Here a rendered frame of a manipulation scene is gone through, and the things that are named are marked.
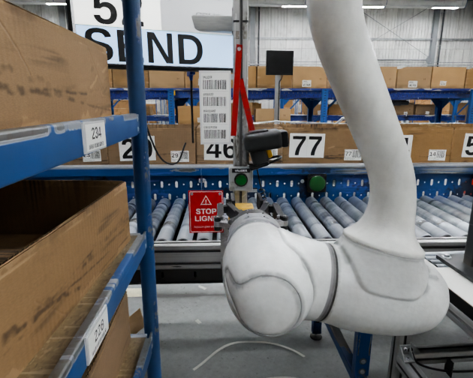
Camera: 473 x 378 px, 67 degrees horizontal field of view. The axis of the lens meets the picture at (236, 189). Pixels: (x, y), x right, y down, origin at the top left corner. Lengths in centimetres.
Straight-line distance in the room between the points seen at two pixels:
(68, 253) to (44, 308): 6
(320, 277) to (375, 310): 8
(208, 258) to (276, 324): 73
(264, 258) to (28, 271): 23
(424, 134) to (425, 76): 518
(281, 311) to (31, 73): 33
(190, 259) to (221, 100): 48
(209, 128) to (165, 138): 64
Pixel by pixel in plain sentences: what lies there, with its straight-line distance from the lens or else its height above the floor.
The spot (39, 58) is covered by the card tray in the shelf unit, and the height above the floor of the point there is 120.
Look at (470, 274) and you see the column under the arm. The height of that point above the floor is 76.
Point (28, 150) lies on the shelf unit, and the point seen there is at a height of 113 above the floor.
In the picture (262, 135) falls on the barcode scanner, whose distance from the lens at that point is 96.
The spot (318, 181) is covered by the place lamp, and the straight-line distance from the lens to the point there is 163.
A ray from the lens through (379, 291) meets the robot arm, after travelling 47.
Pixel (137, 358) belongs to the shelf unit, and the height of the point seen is 74.
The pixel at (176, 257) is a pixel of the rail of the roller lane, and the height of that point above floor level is 71.
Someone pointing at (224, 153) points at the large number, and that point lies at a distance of 162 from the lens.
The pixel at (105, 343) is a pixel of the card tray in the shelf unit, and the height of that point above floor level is 83.
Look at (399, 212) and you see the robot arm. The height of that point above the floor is 103.
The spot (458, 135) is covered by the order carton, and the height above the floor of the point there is 101.
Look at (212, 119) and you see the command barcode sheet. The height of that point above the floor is 111.
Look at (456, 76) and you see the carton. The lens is 731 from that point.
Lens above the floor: 116
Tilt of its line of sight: 14 degrees down
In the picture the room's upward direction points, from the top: straight up
